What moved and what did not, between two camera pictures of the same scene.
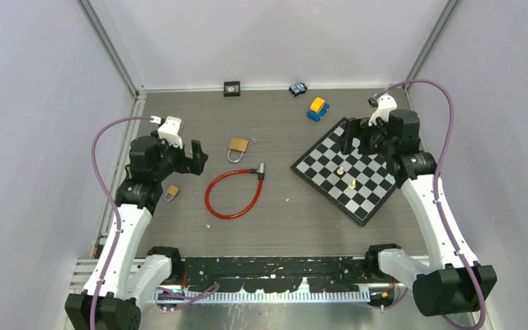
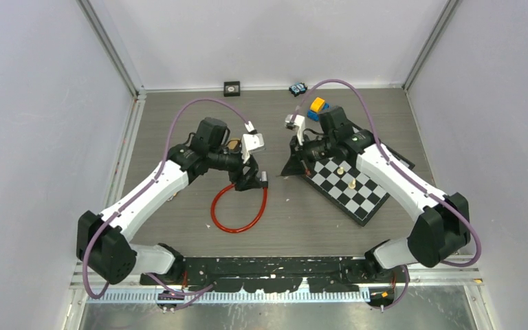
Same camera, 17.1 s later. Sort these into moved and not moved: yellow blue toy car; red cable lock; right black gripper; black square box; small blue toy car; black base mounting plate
Moved: right black gripper; red cable lock
Not moved: yellow blue toy car; black base mounting plate; small blue toy car; black square box
